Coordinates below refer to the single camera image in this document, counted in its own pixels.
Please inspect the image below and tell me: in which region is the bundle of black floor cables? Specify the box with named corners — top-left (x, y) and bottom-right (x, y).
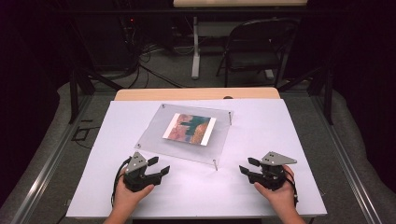
top-left (120, 17), bottom-right (188, 90)

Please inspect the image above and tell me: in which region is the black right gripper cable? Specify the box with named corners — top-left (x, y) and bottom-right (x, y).
top-left (282, 169), bottom-right (300, 208)

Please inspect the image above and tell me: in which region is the black horizontal frame bar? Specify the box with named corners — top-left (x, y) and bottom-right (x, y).
top-left (52, 7), bottom-right (344, 17)

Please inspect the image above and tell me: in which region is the person's right hand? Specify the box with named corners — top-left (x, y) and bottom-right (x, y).
top-left (253, 164), bottom-right (299, 215)

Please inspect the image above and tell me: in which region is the white table cover board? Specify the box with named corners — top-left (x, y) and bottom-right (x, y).
top-left (65, 98), bottom-right (328, 218)

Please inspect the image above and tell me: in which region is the black folding chair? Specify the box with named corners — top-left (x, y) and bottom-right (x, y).
top-left (216, 18), bottom-right (301, 89)

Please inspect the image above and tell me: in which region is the colourful photo print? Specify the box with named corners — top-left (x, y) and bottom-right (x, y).
top-left (162, 112), bottom-right (218, 147)

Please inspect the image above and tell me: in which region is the dark equipment cabinet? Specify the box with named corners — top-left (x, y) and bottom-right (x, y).
top-left (73, 13), bottom-right (138, 71)

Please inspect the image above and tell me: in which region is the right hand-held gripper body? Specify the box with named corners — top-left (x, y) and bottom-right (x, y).
top-left (247, 151), bottom-right (298, 191)

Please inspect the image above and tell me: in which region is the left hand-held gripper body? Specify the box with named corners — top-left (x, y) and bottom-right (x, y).
top-left (122, 151), bottom-right (163, 193)

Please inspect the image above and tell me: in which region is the aluminium floor rail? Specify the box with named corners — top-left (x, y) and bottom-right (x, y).
top-left (10, 92), bottom-right (94, 224)
top-left (309, 92), bottom-right (384, 224)

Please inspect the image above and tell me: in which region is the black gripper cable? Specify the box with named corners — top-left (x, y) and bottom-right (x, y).
top-left (282, 169), bottom-right (300, 208)
top-left (110, 156), bottom-right (133, 208)

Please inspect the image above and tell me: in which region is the person's left hand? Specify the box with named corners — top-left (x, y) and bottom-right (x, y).
top-left (112, 167), bottom-right (156, 216)

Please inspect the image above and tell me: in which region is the black metal stand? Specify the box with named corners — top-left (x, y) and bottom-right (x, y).
top-left (68, 65), bottom-right (124, 124)
top-left (277, 65), bottom-right (334, 126)

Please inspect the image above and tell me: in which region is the clear acrylic photo frame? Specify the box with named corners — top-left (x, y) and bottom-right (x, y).
top-left (134, 103), bottom-right (235, 172)

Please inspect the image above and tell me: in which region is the desk with white legs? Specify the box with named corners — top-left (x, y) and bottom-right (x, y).
top-left (172, 0), bottom-right (309, 80)

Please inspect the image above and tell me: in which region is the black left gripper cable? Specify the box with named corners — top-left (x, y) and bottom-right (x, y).
top-left (110, 156), bottom-right (133, 208)

